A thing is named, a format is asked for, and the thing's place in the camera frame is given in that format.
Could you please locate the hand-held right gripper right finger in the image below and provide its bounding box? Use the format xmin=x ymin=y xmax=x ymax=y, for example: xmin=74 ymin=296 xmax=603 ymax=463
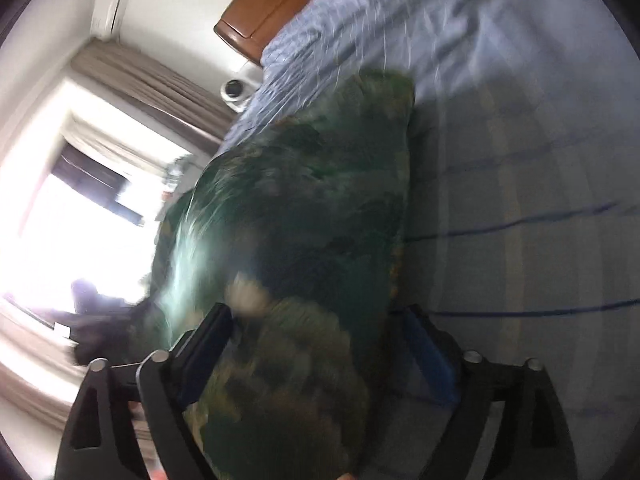
xmin=400 ymin=302 xmax=581 ymax=480

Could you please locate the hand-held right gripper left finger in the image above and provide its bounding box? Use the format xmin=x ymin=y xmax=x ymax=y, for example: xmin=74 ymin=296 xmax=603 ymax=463
xmin=54 ymin=302 xmax=236 ymax=480

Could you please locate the green patterned silk garment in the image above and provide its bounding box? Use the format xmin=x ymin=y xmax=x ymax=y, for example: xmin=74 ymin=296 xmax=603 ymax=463
xmin=150 ymin=67 xmax=416 ymax=480

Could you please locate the blue checked bed sheet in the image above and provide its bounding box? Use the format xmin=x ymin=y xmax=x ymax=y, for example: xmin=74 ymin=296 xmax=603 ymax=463
xmin=220 ymin=0 xmax=640 ymax=480

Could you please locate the beige curtain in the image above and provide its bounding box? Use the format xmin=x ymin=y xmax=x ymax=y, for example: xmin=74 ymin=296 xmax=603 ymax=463
xmin=70 ymin=40 xmax=236 ymax=156

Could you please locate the white round fan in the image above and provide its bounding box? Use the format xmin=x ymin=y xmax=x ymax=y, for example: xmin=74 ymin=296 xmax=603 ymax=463
xmin=220 ymin=62 xmax=261 ymax=113

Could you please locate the wooden headboard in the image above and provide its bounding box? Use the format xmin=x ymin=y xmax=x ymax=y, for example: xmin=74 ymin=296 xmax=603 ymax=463
xmin=214 ymin=0 xmax=351 ymax=68

